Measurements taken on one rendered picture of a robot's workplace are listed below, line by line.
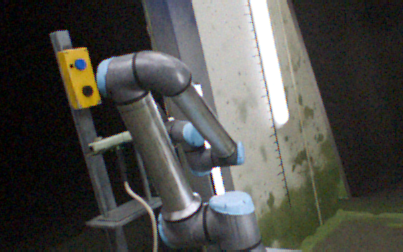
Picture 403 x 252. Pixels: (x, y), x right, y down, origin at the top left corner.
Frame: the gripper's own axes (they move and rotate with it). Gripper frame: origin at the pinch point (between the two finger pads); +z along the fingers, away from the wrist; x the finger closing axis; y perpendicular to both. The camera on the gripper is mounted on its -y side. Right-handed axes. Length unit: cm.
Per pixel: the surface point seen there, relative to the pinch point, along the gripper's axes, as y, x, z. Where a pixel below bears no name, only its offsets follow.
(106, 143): 4.7, -14.6, 10.7
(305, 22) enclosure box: -12, 94, -21
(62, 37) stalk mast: -40, -4, 35
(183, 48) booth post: -16, 47, 22
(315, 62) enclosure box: 9, 92, -23
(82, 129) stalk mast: 0.5, -14.0, 30.5
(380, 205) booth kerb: 139, 147, -8
